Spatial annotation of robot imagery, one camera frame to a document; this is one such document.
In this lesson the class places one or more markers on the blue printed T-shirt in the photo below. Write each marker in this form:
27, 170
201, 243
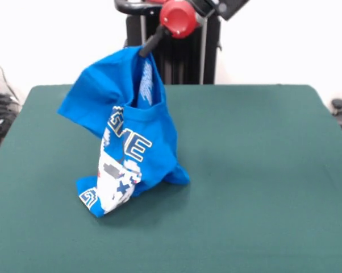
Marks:
148, 128

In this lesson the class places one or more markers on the black office chair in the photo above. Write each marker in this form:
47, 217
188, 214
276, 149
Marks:
339, 103

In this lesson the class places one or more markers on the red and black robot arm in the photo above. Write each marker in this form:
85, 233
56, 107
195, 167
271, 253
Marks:
219, 7

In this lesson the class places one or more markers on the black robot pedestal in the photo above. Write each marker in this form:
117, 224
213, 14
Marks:
185, 62

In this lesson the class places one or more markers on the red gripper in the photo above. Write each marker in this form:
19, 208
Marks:
179, 18

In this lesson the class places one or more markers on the dark green table cloth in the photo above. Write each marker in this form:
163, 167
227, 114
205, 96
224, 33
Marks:
273, 199

